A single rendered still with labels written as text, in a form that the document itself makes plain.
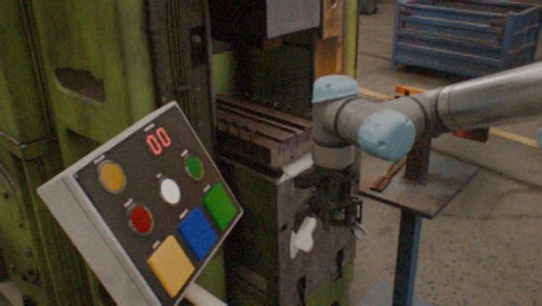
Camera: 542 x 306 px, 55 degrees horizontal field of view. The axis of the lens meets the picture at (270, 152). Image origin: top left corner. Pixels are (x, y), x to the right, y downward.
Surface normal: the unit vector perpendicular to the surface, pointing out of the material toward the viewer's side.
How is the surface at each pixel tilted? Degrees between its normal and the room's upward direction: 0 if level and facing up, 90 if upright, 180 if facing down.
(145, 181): 60
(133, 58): 90
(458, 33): 89
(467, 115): 108
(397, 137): 90
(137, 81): 90
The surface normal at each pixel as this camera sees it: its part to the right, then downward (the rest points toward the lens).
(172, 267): 0.81, -0.36
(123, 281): -0.32, 0.40
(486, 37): -0.71, 0.29
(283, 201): 0.72, 0.28
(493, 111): -0.70, 0.59
